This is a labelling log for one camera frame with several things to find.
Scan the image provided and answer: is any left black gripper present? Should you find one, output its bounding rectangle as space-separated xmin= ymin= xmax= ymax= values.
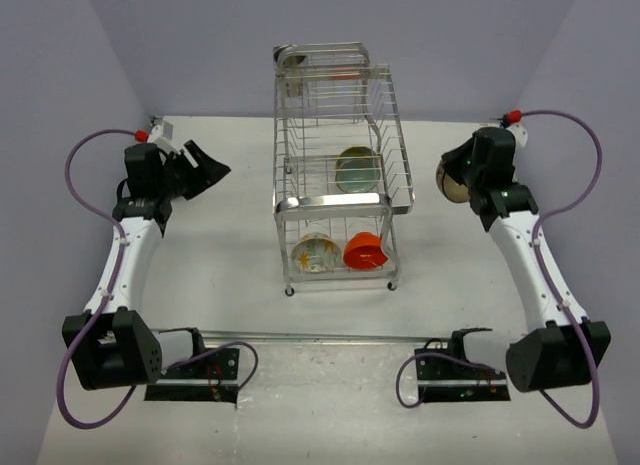
xmin=156 ymin=141 xmax=229 ymax=200

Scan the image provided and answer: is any mint green floral bowl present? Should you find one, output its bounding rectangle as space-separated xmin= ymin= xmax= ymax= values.
xmin=335 ymin=159 xmax=380 ymax=193

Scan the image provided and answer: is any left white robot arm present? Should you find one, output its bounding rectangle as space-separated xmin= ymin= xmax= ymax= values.
xmin=62 ymin=140 xmax=230 ymax=390

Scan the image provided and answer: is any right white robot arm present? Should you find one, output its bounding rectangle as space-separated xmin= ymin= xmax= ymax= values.
xmin=439 ymin=127 xmax=611 ymax=392

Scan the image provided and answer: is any yellow blue patterned bowl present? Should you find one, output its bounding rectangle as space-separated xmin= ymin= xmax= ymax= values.
xmin=336 ymin=145 xmax=378 ymax=169

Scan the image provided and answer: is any white bowl orange star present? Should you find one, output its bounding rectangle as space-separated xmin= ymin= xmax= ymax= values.
xmin=290 ymin=232 xmax=342 ymax=274

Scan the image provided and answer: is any steel cutlery holder cup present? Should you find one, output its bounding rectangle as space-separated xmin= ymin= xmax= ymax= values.
xmin=273 ymin=44 xmax=307 ymax=98

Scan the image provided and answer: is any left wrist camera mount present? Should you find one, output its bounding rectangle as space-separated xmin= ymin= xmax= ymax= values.
xmin=134 ymin=122 xmax=180 ymax=154

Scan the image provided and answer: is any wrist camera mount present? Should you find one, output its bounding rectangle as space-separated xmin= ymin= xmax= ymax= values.
xmin=134 ymin=122 xmax=180 ymax=154
xmin=500 ymin=110 xmax=528 ymax=149

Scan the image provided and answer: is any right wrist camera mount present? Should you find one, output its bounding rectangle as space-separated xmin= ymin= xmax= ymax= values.
xmin=500 ymin=110 xmax=528 ymax=149

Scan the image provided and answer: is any steel wire dish rack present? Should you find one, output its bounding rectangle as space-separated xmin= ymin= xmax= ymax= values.
xmin=272 ymin=42 xmax=415 ymax=296

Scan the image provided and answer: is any aluminium table rail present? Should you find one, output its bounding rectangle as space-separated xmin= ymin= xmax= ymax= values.
xmin=199 ymin=330 xmax=449 ymax=347

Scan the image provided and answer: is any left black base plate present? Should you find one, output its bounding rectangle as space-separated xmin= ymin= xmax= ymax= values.
xmin=144 ymin=347 xmax=240 ymax=404

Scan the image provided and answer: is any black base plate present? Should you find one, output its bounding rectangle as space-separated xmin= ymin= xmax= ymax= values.
xmin=144 ymin=347 xmax=240 ymax=404
xmin=415 ymin=357 xmax=511 ymax=404

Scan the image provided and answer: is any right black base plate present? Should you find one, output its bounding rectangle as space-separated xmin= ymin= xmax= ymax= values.
xmin=415 ymin=357 xmax=511 ymax=404

